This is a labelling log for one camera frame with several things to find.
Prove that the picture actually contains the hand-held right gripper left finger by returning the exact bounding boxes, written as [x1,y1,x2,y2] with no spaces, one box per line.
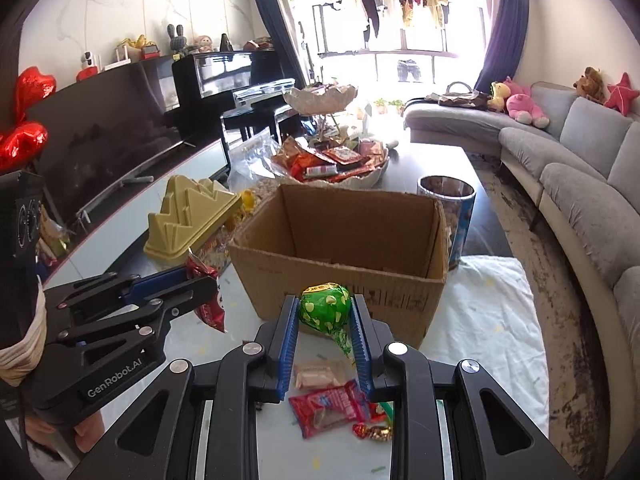
[67,296,301,480]

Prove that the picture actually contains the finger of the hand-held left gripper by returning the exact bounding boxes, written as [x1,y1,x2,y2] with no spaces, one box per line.
[47,277,218,367]
[44,266,190,311]

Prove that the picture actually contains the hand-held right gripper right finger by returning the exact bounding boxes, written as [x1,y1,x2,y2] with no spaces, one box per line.
[350,294,581,480]

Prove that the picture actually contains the red crinkled snack packet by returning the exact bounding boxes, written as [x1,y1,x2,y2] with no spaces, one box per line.
[186,249,227,333]

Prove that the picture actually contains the pale wafer packet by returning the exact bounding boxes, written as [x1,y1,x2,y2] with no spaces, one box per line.
[294,359,347,392]

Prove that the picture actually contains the green lollipop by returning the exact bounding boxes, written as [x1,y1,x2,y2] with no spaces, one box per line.
[299,282,355,358]

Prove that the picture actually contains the red and gold candy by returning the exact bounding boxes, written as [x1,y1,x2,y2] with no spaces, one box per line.
[352,422,394,444]

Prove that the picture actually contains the brown cardboard box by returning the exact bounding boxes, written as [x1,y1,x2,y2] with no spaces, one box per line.
[227,184,449,352]

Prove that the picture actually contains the person's left forearm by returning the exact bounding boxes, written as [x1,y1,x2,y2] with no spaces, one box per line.
[0,287,48,386]

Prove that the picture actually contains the person's left hand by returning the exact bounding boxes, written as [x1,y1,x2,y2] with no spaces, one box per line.
[25,402,107,453]

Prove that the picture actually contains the white cloth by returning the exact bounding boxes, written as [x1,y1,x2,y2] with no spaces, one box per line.
[420,255,547,433]

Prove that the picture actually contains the clear plastic bag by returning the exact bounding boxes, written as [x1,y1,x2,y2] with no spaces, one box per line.
[227,130,287,197]

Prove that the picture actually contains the black flat television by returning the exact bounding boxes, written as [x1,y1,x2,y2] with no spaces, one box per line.
[25,55,182,222]

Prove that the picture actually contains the clear canister of nuts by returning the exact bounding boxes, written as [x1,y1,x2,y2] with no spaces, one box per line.
[416,175,476,272]

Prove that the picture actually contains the white tiered scalloped bowl stand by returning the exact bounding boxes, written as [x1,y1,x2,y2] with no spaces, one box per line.
[272,85,392,192]

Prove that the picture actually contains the pile of snack packets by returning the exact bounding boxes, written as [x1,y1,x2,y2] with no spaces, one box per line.
[275,132,390,181]

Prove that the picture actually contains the patterned rug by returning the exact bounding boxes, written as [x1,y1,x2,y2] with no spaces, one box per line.
[467,152,640,466]

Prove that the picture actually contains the black upright piano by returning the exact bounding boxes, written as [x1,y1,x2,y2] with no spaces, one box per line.
[171,50,297,142]

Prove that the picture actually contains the yellow ornament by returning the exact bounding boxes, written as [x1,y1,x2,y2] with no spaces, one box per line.
[116,35,147,62]

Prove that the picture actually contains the potted green plants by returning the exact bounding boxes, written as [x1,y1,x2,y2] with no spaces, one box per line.
[373,98,407,117]

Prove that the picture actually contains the grey rabbit figure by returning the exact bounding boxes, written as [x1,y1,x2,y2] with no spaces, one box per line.
[167,22,189,54]

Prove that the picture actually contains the brown handbag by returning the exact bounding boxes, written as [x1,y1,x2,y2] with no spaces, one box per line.
[429,81,492,111]

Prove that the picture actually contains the grey curved sofa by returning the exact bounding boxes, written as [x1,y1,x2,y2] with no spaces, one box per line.
[403,82,640,396]

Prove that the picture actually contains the yellow plush toy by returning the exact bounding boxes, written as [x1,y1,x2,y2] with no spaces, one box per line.
[487,81,511,112]

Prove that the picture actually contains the blue curtain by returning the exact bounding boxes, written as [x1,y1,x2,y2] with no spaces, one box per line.
[248,0,312,88]
[473,0,531,94]

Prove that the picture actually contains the pink plush toy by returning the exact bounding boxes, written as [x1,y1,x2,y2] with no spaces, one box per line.
[504,77,551,129]

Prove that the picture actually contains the row of hanging clothes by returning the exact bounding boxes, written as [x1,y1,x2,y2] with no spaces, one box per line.
[320,0,453,41]

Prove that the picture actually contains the brown lion plush toy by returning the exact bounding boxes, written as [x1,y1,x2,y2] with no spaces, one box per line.
[572,66,607,105]

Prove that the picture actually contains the pink star pillow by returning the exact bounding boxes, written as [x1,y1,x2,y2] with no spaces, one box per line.
[603,72,640,114]

